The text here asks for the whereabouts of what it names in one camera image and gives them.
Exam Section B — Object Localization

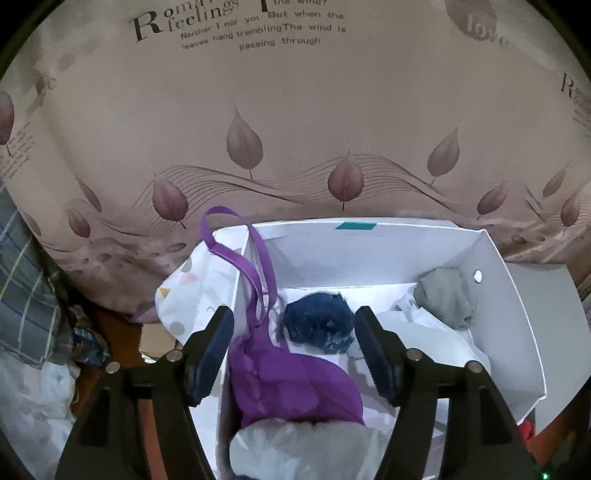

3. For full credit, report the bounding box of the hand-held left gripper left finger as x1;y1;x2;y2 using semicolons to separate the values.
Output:
55;305;236;480

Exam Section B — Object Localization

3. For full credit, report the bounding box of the navy lace underwear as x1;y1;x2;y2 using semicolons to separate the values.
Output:
283;291;357;356

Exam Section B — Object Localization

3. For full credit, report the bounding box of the white cardboard shoe box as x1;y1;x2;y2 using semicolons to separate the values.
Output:
215;217;548;480

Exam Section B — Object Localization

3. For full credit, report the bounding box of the dark printed packet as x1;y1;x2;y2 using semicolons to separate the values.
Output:
69;318;112;367

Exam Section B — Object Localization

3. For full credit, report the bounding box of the purple bra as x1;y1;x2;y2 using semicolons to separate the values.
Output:
201;206;365;428

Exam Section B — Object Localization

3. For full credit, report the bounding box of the white plastic bag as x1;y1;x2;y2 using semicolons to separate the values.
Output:
0;351;81;480

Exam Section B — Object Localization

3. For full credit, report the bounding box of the leaf print curtain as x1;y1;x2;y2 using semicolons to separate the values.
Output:
0;0;591;324

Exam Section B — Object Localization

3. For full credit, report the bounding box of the grey underwear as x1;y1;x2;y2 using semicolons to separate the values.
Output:
413;268;476;330

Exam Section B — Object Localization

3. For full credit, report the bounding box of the white underwear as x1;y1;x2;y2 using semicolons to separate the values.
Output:
229;418;398;480

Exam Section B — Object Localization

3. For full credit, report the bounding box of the white patterned cloth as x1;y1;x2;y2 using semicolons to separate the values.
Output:
154;226;250;347

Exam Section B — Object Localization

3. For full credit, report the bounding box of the grey plaid cloth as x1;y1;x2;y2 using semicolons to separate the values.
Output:
0;185;75;367

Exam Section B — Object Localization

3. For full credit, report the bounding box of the grey storage box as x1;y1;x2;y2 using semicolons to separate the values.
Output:
505;261;585;435

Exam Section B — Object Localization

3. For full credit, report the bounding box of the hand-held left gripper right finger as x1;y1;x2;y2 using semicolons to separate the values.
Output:
353;305;541;480

